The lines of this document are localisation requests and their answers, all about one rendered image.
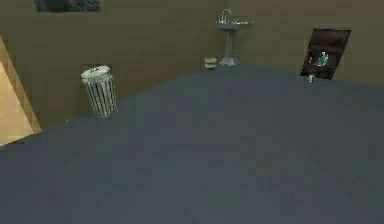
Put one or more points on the white ribbed waste bin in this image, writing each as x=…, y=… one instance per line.
x=100, y=91

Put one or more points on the small grey bottle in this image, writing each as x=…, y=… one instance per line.
x=311, y=78

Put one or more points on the teal bottle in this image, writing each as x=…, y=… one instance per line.
x=322, y=59

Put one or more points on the dark brown shelf unit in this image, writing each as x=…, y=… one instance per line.
x=328, y=43

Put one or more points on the grey pedestal sink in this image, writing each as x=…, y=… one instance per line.
x=230, y=40

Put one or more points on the dark framed wall picture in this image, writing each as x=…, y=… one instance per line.
x=66, y=5

